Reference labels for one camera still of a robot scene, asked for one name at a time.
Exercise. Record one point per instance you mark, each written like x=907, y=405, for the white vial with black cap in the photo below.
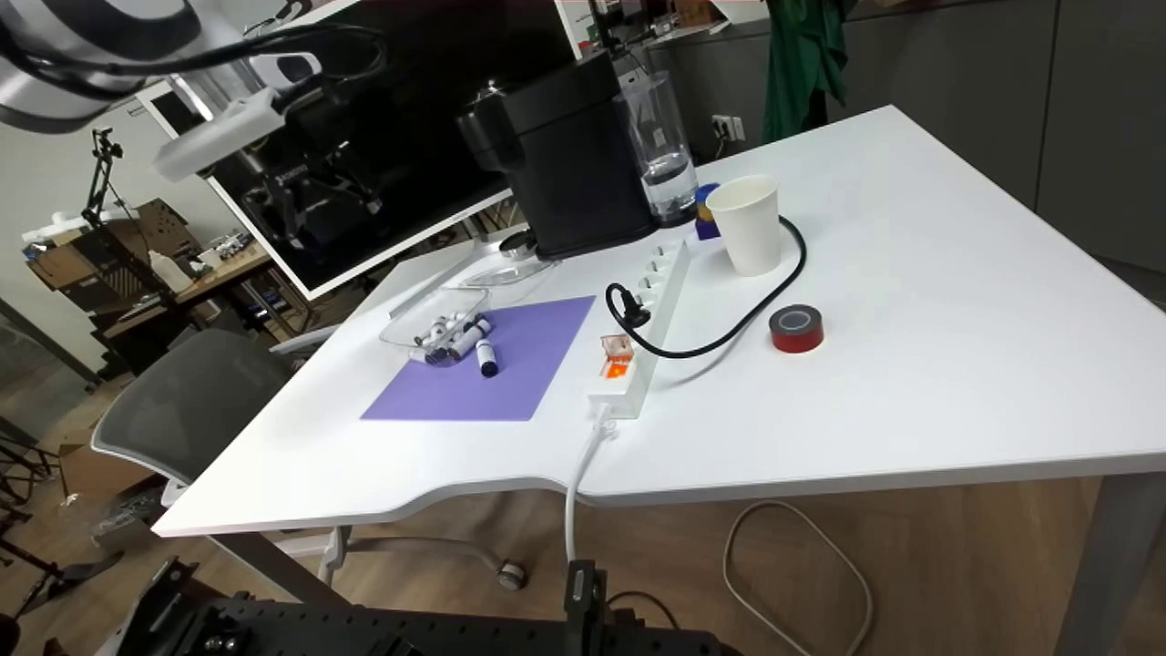
x=487, y=354
x=450, y=354
x=451, y=327

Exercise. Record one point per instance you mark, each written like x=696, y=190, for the grey mesh office chair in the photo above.
x=183, y=402

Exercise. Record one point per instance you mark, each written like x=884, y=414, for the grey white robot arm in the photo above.
x=75, y=42

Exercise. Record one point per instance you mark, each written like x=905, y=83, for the green cloth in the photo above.
x=802, y=60

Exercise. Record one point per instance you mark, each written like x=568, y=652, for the black camera tripod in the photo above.
x=102, y=170

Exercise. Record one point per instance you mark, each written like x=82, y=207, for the grey table leg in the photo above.
x=1105, y=569

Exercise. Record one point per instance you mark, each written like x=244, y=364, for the blue and yellow small object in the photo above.
x=703, y=229

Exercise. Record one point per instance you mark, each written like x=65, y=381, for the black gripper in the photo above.
x=322, y=140

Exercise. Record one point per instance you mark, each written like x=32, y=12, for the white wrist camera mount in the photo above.
x=224, y=138

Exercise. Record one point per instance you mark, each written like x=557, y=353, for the cluttered wooden desk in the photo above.
x=156, y=262

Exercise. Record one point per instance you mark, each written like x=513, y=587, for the white framed computer monitor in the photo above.
x=422, y=76

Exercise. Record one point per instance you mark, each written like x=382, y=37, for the red tape roll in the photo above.
x=777, y=332

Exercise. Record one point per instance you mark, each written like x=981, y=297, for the clear plastic box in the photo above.
x=415, y=319

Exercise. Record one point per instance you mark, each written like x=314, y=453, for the white power strip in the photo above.
x=632, y=353

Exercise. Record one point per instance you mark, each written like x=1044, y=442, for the white paper cup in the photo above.
x=749, y=229

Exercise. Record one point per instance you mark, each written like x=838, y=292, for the black perforated breadboard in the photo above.
x=366, y=634

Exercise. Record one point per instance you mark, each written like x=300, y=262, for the black coffee machine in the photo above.
x=568, y=159

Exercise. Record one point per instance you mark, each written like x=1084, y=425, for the purple paper mat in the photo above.
x=534, y=368

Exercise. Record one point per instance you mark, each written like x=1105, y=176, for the white wall outlet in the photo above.
x=730, y=128

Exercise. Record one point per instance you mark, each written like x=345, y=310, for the clear water tank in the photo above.
x=664, y=132

